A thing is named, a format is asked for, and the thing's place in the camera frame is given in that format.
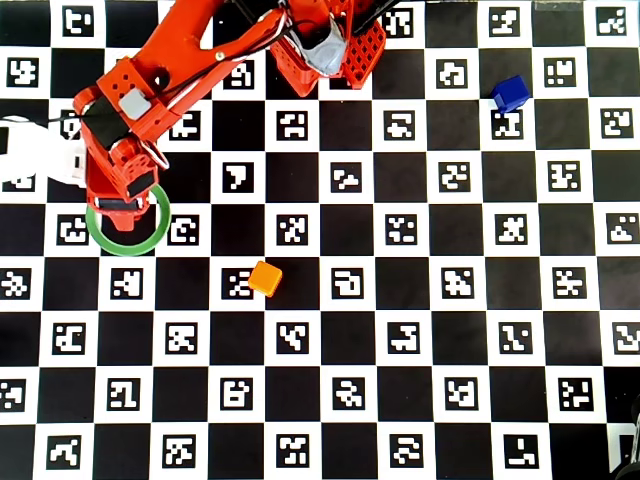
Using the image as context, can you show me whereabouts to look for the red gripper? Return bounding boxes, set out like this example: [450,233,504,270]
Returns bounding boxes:
[82,137,170,234]

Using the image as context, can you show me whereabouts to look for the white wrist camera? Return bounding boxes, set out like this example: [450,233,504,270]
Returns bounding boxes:
[0,114,91,189]

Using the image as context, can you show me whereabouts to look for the red lattice robot base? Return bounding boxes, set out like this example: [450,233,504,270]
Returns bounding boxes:
[269,19,389,99]

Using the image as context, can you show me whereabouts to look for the grey tape wad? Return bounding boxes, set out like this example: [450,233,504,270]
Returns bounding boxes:
[298,24,349,80]

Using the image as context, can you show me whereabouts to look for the black white marker checkerboard mat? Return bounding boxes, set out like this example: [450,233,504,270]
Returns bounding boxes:
[0,0,640,480]

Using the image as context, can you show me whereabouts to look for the blue cube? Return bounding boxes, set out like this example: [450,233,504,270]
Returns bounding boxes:
[489,74,531,115]

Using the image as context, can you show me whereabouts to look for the orange cube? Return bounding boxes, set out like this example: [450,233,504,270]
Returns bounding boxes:
[247,260,284,299]

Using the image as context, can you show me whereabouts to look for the green ring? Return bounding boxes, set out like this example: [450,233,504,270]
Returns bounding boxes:
[84,183,173,257]

